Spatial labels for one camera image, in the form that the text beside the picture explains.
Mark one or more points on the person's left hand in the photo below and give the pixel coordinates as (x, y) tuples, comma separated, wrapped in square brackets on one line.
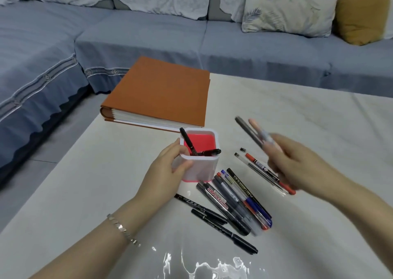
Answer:
[(159, 183)]

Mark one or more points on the person's right hand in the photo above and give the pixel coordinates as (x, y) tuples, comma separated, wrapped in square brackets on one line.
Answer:
[(304, 171)]

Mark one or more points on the red black marker pen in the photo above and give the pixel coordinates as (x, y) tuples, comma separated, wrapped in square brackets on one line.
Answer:
[(290, 191)]

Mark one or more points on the thin black ballpoint pen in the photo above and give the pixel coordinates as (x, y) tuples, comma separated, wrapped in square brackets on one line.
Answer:
[(196, 206)]

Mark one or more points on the red white pen holder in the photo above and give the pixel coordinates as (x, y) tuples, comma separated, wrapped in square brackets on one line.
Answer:
[(202, 171)]

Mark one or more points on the dark barrel gel pen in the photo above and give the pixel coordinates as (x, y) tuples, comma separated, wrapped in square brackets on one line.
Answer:
[(221, 187)]

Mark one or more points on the peach barrel pen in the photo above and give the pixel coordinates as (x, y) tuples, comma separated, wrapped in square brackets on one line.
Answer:
[(254, 125)]

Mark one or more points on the black whiteboard marker pen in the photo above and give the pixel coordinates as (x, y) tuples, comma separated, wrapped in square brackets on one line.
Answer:
[(239, 226)]

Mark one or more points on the white table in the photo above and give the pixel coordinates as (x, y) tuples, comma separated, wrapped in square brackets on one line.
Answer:
[(307, 119)]

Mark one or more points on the orange cover binder album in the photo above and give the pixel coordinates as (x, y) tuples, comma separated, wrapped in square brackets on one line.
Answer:
[(162, 91)]

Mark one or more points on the blue grey sofa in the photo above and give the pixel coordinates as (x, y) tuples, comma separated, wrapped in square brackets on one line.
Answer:
[(153, 36)]

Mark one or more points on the leaf print cushion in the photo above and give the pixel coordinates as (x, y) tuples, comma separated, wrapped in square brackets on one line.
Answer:
[(288, 14)]

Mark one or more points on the mustard yellow cushion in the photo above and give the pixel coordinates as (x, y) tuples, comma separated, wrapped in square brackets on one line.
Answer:
[(359, 17)]

